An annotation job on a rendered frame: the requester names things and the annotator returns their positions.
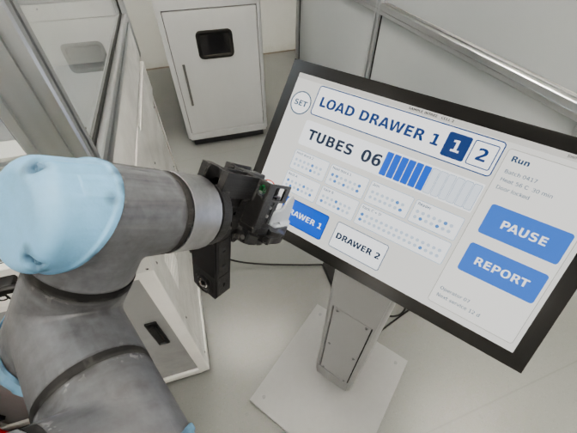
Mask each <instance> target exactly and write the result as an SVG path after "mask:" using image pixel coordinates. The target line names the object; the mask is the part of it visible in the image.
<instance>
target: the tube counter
mask: <svg viewBox="0 0 577 433"><path fill-rule="evenodd" d="M355 167H358V168H361V169H363V170H366V171H368V172H370V173H372V174H376V175H378V176H380V177H382V178H385V179H387V180H390V181H393V182H395V183H398V184H399V185H402V186H405V187H408V188H409V189H412V190H414V191H417V192H420V193H422V194H425V195H427V196H429V197H431V198H435V199H437V200H440V201H441V202H444V203H446V204H449V205H452V206H454V207H456V208H459V209H461V210H464V211H467V212H469V213H471V211H472V209H473V207H474V206H475V204H476V202H477V200H478V198H479V197H480V195H481V193H482V191H483V188H484V187H485V186H486V185H484V184H483V183H480V182H477V181H474V180H471V179H468V178H465V177H464V176H461V175H458V174H455V173H452V172H449V171H447V170H445V169H442V168H438V167H436V166H433V165H430V164H428V163H426V162H421V161H419V160H417V159H414V158H412V157H409V156H405V155H403V154H400V153H398V152H395V151H393V150H390V149H386V148H384V147H381V146H379V145H377V144H374V143H370V142H368V141H366V142H365V144H364V146H363V148H362V150H361V153H360V155H359V157H358V160H357V162H356V164H355Z"/></svg>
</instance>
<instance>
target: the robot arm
mask: <svg viewBox="0 0 577 433"><path fill-rule="evenodd" d="M251 168H252V167H249V166H246V165H241V164H238V163H234V162H226V164H225V166H224V167H222V166H220V165H218V164H216V163H214V162H212V161H207V160H204V159H203V161H202V163H201V166H200V169H199V171H198V174H187V173H181V172H175V171H170V170H161V169H155V168H145V167H138V166H132V165H126V164H120V163H115V162H108V161H106V160H103V159H100V158H96V157H79V158H71V157H62V156H45V155H28V156H22V157H19V158H17V159H15V160H13V161H12V162H10V163H9V164H8V165H6V166H5V167H4V169H3V170H2V171H1V172H0V259H1V261H2V262H3V263H4V264H5V265H6V266H7V267H9V268H10V269H12V270H14V271H17V272H19V273H20V274H19V277H18V279H17V282H16V285H15V289H14V291H13V294H12V296H11V299H10V302H9V306H8V309H7V312H6V315H5V316H4V317H3V319H2V321H1V323H0V385H2V386H4V387H6V388H7V389H8V390H10V391H11V392H12V394H15V395H17V396H21V397H23V399H24V401H25V405H26V408H27V413H28V417H29V422H30V425H29V426H27V427H25V428H22V429H19V430H18V429H16V430H12V431H10V432H7V433H195V426H194V424H193V423H188V421H187V419H186V418H185V415H184V413H183V412H182V411H181V409H180V407H179V405H178V403H177V402H176V400H175V398H174V397H173V395H172V393H171V392H170V390H169V388H168V386H167V384H166V383H165V381H164V380H163V378H162V376H161V374H160V372H159V370H158V369H157V368H156V366H155V364H154V362H153V360H152V358H151V357H150V355H149V353H148V351H147V349H146V347H145V346H144V344H143V342H142V340H141V339H140V337H139V335H138V334H137V331H136V330H135V328H134V326H133V325H132V324H131V321H130V320H129V318H128V316H127V315H126V313H125V311H124V302H125V298H126V297H127V295H128V293H129V290H130V288H131V286H132V283H133V281H134V279H135V277H136V272H137V269H138V266H139V265H140V263H141V261H142V260H143V259H144V258H145V257H149V256H155V255H161V254H165V253H178V252H184V251H189V250H191V254H192V265H193V277H194V282H195V283H196V284H197V286H198V287H199V288H200V289H201V290H202V291H203V292H205V293H208V294H209V295H211V296H212V297H213V298H214V299H216V298H217V297H218V296H220V295H221V294H223V293H224V292H225V291H226V290H228V289H229V288H230V257H231V242H235V241H237V240H238V241H240V242H242V243H245V244H247V245H262V244H263V243H264V244H265V245H267V246H268V245H269V244H278V243H280V242H281V241H282V238H283V237H284V235H285V233H286V230H287V228H288V226H289V216H290V213H291V210H292V208H293V205H294V201H295V197H294V196H290V197H289V198H288V199H287V197H288V195H289V192H290V190H291V188H292V187H290V186H281V185H276V184H271V183H270V182H268V181H267V180H265V179H264V178H265V175H264V174H260V173H258V172H256V171H252V170H251ZM280 189H284V191H283V194H282V196H279V191H280ZM286 200H287V201H286ZM278 204H284V205H283V206H282V208H281V209H279V210H276V208H277V205H278Z"/></svg>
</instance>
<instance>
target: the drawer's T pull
mask: <svg viewBox="0 0 577 433"><path fill-rule="evenodd" d="M17 279H18V277H17V276H16V275H10V276H6V277H0V296H3V295H7V294H11V293H13V291H14V289H15V285H16V282H17Z"/></svg>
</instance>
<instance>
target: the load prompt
mask: <svg viewBox="0 0 577 433"><path fill-rule="evenodd" d="M309 114H312V115H314V116H316V117H319V118H322V119H326V120H329V121H330V122H333V123H336V124H339V125H342V126H345V127H348V128H350V129H353V130H355V131H359V132H362V133H365V134H367V135H369V136H372V137H377V138H378V139H381V140H384V141H387V142H389V143H393V144H396V145H398V146H401V147H403V148H406V149H410V150H413V151H415V152H417V153H420V154H423V155H426V156H429V157H432V158H434V159H437V160H440V161H442V162H446V163H449V164H452V165H453V166H456V167H459V168H463V169H465V170H468V171H471V172H473V173H476V174H480V175H482V176H485V177H488V178H490V176H491V174H492V173H493V171H494V169H495V167H496V165H497V163H498V161H499V160H500V159H501V156H502V154H503V152H504V150H505V149H506V147H507V145H508V142H504V141H501V140H499V139H496V138H492V137H488V136H485V135H482V134H479V133H476V132H474V131H468V130H466V129H463V128H460V127H457V126H454V125H449V124H446V123H443V122H440V121H438V120H434V119H430V118H427V117H423V116H421V115H418V114H415V113H410V112H407V111H405V110H401V109H398V108H396V107H390V106H387V105H385V104H382V103H379V102H376V101H371V100H368V99H365V98H362V97H360V96H356V95H352V94H349V93H345V92H343V91H340V90H337V89H334V88H329V87H326V86H323V85H320V87H319V91H318V93H317V95H316V98H315V100H314V103H313V106H312V108H311V111H310V113H309Z"/></svg>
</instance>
